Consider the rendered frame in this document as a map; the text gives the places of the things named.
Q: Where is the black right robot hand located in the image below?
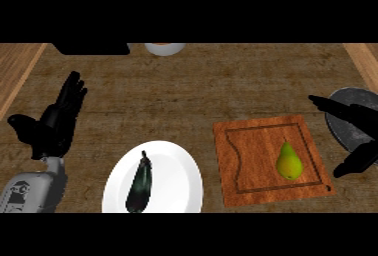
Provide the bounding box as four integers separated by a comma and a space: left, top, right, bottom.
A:
306, 94, 378, 179

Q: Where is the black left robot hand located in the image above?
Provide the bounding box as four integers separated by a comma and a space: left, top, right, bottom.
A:
5, 70, 89, 161

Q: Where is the grey round pan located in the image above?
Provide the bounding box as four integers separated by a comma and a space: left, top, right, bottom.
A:
323, 86, 378, 155

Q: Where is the green yellow pear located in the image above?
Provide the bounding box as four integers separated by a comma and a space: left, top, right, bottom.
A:
274, 136, 303, 181

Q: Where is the brown wooden cutting board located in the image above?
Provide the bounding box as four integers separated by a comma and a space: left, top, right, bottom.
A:
210, 114, 336, 209

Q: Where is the black appliance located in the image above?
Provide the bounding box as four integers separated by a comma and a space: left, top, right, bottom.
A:
51, 42, 131, 56

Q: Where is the dark purple eggplant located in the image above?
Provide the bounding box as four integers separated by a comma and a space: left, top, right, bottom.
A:
123, 150, 154, 214

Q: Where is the white oval plate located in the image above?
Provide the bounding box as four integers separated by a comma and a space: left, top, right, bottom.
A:
100, 140, 205, 214

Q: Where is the white round container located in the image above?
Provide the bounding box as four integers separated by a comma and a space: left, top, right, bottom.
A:
142, 42, 187, 57

